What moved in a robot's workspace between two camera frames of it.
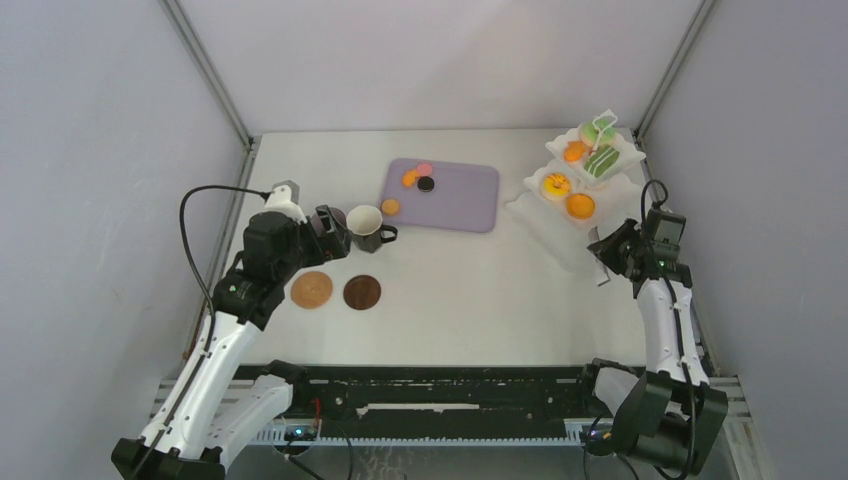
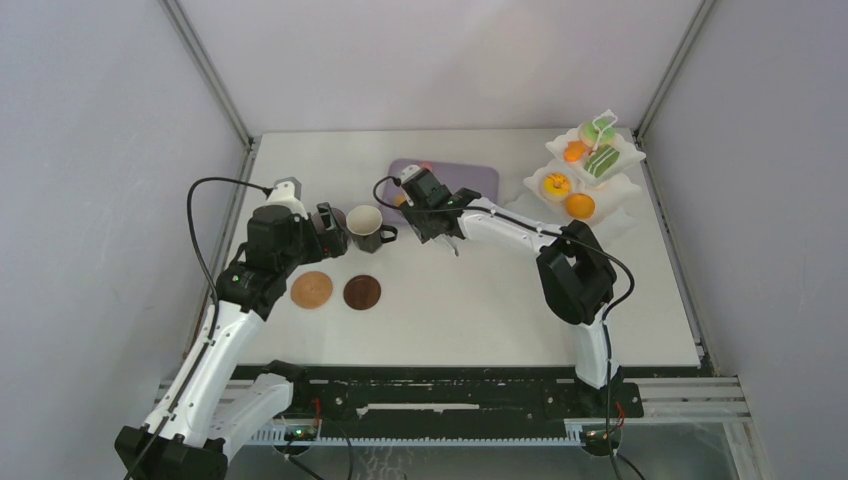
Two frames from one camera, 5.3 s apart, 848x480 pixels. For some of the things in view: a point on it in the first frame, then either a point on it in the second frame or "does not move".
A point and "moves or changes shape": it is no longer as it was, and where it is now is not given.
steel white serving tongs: (602, 274) moves or changes shape
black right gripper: (607, 247) -> (424, 233)
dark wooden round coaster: (362, 292) does not move
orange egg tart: (580, 205) does not move
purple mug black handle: (320, 228) does not move
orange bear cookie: (574, 150) does not move
